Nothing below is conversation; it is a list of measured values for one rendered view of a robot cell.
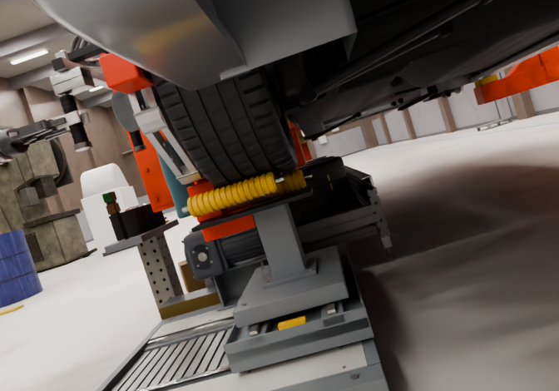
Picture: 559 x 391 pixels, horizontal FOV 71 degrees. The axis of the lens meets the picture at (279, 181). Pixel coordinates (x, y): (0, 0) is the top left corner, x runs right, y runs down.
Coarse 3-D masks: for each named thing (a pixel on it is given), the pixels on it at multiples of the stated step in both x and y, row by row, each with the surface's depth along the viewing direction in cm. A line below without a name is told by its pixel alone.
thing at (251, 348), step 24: (312, 312) 106; (336, 312) 96; (360, 312) 93; (240, 336) 105; (264, 336) 96; (288, 336) 95; (312, 336) 95; (336, 336) 94; (360, 336) 94; (240, 360) 97; (264, 360) 96
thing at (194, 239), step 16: (192, 240) 145; (224, 240) 147; (240, 240) 146; (256, 240) 145; (192, 256) 145; (208, 256) 145; (224, 256) 146; (240, 256) 148; (256, 256) 151; (208, 272) 145; (224, 272) 162; (240, 272) 161; (224, 288) 160; (240, 288) 161; (224, 304) 154
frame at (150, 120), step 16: (128, 96) 93; (144, 112) 93; (160, 112) 93; (144, 128) 94; (160, 128) 95; (160, 144) 98; (176, 144) 99; (176, 160) 106; (176, 176) 107; (192, 176) 108
